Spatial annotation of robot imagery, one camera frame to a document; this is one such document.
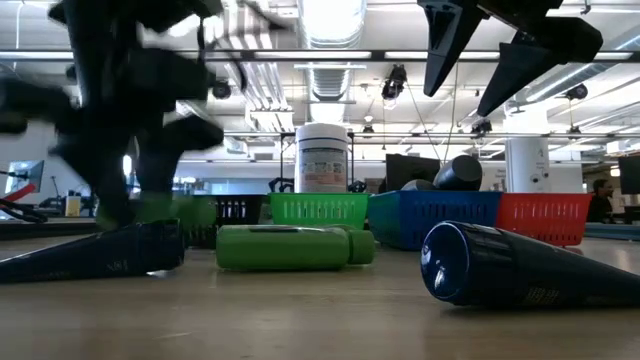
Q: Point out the silver ventilation duct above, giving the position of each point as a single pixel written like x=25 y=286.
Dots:
x=332 y=25

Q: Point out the black plastic basket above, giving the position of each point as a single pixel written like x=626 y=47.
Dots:
x=240 y=210

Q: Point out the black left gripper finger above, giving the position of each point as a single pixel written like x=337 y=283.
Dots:
x=155 y=160
x=107 y=165

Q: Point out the green plastic basket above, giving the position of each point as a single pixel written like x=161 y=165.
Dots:
x=320 y=210

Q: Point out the grey monitor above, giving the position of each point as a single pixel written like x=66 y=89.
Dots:
x=27 y=175

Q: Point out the dark monitor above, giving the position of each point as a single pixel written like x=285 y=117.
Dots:
x=631 y=175

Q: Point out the navy blue cream tube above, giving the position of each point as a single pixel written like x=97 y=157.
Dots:
x=500 y=265
x=90 y=255

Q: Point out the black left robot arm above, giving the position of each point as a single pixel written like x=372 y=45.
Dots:
x=30 y=107

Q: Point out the blue plastic basket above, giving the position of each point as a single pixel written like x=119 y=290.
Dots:
x=435 y=220

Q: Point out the yellow box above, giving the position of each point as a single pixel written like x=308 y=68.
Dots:
x=73 y=206

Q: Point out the long hanging light fixture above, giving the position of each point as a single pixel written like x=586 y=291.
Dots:
x=310 y=55

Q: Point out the person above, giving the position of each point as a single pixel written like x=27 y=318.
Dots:
x=600 y=205

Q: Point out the white round pillar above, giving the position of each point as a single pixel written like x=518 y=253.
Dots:
x=527 y=165

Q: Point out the black ceiling spot lamp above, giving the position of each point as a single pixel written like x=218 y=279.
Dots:
x=221 y=89
x=395 y=82
x=577 y=91
x=481 y=126

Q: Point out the red bar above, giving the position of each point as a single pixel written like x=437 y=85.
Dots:
x=22 y=192

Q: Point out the black monitor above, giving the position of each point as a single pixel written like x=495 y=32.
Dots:
x=405 y=170

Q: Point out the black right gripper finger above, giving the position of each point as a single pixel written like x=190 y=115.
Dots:
x=445 y=35
x=540 y=50

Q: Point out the red plastic basket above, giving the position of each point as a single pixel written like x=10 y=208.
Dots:
x=545 y=217

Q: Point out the white wipes canister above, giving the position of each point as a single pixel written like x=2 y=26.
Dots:
x=321 y=160

